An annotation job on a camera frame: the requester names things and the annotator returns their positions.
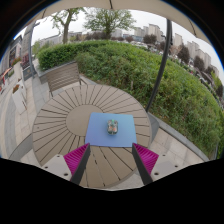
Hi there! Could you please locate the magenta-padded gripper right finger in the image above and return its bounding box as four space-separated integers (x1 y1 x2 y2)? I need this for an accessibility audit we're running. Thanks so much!
131 143 184 186

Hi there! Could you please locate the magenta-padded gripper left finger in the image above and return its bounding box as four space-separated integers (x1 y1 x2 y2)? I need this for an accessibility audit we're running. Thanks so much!
41 143 92 186

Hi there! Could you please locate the transparent computer mouse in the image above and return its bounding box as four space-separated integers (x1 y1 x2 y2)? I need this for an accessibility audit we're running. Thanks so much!
106 118 119 136

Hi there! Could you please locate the blue mouse pad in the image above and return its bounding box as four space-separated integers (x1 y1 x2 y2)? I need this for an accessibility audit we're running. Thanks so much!
84 111 139 149

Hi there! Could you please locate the white planter with flowers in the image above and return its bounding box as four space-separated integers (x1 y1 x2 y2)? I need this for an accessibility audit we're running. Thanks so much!
9 57 25 83
11 83 29 115

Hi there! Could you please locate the grey slatted wooden chair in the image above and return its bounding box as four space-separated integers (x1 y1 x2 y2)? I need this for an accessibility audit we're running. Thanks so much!
45 60 89 98

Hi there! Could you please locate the dark curved parasol pole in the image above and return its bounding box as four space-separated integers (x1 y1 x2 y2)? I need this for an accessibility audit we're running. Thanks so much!
145 18 174 113

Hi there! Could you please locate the dark building with shopfront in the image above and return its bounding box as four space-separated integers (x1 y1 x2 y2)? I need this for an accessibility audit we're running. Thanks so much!
0 43 23 95

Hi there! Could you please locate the group of high-rise buildings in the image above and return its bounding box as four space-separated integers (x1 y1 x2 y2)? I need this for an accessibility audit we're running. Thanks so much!
132 23 220 78

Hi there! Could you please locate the tall grey sign pillar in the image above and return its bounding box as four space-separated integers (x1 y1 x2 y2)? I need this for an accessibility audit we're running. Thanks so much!
21 19 41 81

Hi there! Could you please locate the bare-trunked sparse tree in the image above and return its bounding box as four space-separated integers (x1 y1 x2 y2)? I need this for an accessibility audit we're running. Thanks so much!
49 6 86 45

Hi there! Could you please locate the round leafy green tree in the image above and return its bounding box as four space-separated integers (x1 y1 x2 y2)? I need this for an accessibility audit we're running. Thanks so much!
82 6 137 41

